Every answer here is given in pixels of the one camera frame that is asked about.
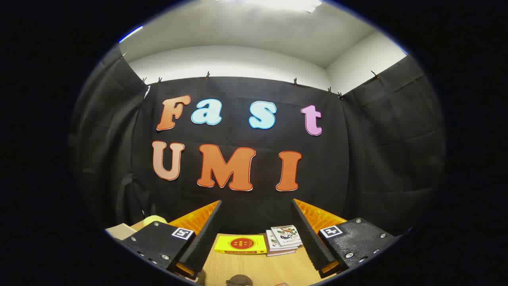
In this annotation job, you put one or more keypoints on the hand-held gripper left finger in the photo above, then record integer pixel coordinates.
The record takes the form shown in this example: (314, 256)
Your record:
(206, 238)

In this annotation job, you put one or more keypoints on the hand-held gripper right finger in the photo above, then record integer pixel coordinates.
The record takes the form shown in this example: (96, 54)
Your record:
(307, 238)

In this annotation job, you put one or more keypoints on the cream storage box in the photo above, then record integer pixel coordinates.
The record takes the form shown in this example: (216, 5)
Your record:
(119, 231)

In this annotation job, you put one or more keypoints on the white paperback book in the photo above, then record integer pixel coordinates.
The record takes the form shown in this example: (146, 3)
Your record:
(273, 240)
(278, 253)

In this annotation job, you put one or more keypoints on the yellow book with red label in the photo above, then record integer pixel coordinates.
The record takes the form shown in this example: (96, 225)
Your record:
(240, 244)

